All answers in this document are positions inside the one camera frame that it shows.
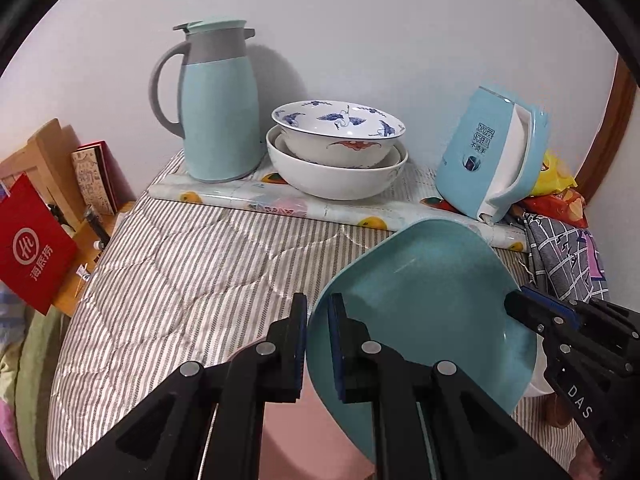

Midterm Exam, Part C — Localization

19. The yellow chip bag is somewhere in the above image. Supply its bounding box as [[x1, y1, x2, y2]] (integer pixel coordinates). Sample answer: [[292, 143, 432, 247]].
[[530, 150, 577, 196]]

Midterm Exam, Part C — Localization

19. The blue patterned white bowl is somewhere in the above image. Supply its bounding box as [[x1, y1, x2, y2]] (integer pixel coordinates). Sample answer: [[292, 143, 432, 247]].
[[271, 100, 406, 169]]

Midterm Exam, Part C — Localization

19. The rolled fruit print sheet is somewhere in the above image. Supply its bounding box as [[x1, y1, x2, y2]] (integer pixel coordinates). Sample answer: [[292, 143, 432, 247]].
[[149, 162, 528, 252]]

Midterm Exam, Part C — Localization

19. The blue square plate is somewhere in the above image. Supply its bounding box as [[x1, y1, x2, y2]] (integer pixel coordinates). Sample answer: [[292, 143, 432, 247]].
[[306, 220, 537, 460]]

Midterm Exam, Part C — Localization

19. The blue thermos jug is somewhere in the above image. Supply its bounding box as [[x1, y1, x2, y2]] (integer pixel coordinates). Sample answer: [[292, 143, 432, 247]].
[[148, 18, 266, 182]]

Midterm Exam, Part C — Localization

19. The striped quilted mattress pad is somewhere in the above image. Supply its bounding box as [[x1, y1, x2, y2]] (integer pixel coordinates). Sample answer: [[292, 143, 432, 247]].
[[46, 152, 586, 480]]

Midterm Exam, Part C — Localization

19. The red paper bag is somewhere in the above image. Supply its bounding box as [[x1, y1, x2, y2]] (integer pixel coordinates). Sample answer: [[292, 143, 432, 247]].
[[1, 174, 77, 314]]

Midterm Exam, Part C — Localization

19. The plain white bowl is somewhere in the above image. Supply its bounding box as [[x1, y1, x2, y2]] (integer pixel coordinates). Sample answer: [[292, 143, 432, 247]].
[[524, 339, 553, 398]]

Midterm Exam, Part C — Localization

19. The blue tissue box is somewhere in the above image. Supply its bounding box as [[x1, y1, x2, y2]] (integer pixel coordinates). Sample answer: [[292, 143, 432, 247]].
[[435, 86, 549, 224]]

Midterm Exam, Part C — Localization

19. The black small bottle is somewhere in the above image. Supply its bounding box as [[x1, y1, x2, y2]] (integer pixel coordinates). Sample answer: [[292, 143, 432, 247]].
[[84, 206, 111, 250]]

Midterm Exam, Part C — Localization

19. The blue striped pillow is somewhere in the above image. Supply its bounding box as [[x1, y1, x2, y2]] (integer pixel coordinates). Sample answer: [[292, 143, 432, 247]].
[[0, 283, 26, 356]]

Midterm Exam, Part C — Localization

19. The patterned book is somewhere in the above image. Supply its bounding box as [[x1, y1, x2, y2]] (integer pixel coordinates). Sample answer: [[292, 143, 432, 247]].
[[70, 141, 119, 216]]

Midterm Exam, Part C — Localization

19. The large white bowl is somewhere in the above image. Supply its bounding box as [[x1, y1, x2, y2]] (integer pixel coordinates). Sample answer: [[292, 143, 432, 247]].
[[266, 127, 409, 202]]

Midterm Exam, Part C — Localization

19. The wooden chair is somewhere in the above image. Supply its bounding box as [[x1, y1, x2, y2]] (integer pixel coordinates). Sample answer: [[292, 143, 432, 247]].
[[0, 117, 137, 319]]

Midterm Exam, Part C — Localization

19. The grey checked cloth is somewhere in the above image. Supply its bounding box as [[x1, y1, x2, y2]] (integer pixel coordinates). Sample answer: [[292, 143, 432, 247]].
[[506, 206, 610, 302]]

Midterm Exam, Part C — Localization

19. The green blanket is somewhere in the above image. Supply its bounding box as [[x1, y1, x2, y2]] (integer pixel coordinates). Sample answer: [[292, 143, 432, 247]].
[[15, 307, 70, 479]]

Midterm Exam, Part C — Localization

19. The brown door frame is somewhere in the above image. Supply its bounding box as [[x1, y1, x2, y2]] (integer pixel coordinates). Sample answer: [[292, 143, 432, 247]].
[[575, 56, 638, 203]]

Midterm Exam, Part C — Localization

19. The person's right hand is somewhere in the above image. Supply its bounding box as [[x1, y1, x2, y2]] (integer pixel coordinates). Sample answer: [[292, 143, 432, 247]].
[[568, 439, 603, 480]]

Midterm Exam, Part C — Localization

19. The red snack bag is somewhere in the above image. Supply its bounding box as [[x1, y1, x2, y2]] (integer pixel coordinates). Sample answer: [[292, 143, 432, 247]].
[[521, 188, 588, 229]]

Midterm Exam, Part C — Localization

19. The pink square plate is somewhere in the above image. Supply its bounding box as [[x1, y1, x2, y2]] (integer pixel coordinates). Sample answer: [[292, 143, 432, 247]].
[[258, 374, 374, 480]]

